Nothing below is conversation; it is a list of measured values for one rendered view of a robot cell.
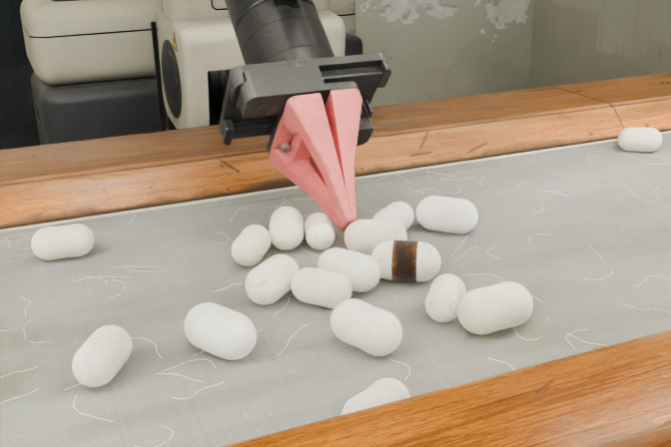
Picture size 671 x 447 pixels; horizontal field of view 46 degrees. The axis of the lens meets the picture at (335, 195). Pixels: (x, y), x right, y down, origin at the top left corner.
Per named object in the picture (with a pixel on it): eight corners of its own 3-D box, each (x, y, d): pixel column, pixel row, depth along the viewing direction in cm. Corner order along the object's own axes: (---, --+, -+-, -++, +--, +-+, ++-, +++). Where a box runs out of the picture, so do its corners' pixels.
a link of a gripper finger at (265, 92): (402, 190, 44) (350, 61, 49) (283, 210, 42) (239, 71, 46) (369, 245, 50) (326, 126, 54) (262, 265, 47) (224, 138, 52)
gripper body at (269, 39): (396, 75, 49) (359, -13, 52) (238, 91, 45) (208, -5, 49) (367, 135, 54) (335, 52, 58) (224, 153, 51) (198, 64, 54)
